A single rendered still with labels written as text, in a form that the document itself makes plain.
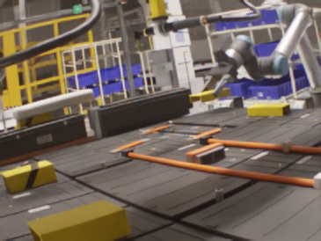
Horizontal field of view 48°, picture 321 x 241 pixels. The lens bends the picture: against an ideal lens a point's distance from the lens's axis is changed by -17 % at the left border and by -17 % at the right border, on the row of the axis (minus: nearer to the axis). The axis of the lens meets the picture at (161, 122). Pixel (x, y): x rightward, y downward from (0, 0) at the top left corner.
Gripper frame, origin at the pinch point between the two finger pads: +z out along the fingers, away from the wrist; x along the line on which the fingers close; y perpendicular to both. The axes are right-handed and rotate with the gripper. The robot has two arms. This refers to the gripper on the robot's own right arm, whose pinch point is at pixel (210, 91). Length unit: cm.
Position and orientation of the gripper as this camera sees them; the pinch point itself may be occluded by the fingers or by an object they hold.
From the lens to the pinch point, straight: 169.0
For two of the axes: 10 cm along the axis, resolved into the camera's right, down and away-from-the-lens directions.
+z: -5.7, 7.4, -3.5
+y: 6.1, 6.7, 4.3
